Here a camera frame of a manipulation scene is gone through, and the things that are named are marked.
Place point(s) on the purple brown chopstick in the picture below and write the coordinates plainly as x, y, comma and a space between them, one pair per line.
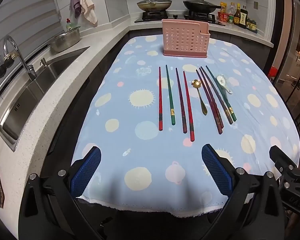
225, 109

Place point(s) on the clear plastic bottle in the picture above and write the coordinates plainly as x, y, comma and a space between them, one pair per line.
231, 10

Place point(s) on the beige wok with lid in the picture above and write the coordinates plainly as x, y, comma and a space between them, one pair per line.
154, 5

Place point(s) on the yellow seasoning packet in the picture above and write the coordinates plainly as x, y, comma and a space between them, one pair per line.
223, 7

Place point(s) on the green dish soap bottle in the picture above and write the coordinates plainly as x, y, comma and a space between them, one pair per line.
69, 25

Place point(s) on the pink perforated utensil holder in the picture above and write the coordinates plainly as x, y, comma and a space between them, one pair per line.
185, 38

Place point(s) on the brown sauce bottle yellow cap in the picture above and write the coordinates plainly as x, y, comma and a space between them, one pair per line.
237, 15

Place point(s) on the blue patterned tablecloth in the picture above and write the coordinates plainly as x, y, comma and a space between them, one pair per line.
144, 169

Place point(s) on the green chopstick gold band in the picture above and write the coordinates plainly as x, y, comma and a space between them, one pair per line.
172, 113

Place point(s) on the chrome faucet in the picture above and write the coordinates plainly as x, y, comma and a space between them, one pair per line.
10, 52

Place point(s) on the bright red chopstick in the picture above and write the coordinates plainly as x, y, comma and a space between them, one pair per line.
160, 102

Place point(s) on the red twisted chopstick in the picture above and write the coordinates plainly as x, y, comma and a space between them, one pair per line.
189, 108

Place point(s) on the dark soy sauce bottle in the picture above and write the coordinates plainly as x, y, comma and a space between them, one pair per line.
243, 18

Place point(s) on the small green cap jar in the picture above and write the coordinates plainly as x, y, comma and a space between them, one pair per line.
231, 19

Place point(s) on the gold flower spoon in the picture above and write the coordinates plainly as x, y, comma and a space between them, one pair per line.
197, 84

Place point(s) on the black wok with lid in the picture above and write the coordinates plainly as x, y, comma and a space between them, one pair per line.
200, 6

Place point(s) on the dark maroon chopstick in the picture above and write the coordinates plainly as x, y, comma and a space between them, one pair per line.
182, 108

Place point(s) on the small green jar set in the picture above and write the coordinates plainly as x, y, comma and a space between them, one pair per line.
251, 25

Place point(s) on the stainless steel bowl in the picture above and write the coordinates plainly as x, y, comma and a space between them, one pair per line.
65, 40

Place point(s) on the dark red chopstick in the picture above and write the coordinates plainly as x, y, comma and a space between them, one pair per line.
209, 87

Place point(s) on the pink hanging towel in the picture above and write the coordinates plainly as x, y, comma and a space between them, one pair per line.
87, 10

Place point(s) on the black gas stove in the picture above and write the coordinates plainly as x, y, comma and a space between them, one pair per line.
189, 15

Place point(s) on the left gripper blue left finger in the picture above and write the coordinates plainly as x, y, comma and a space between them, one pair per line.
82, 170

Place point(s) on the purple hanging cloth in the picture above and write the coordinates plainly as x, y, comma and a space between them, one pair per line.
75, 8

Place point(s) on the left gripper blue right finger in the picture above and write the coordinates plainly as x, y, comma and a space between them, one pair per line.
220, 169

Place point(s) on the steel sink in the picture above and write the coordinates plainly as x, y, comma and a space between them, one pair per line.
23, 104

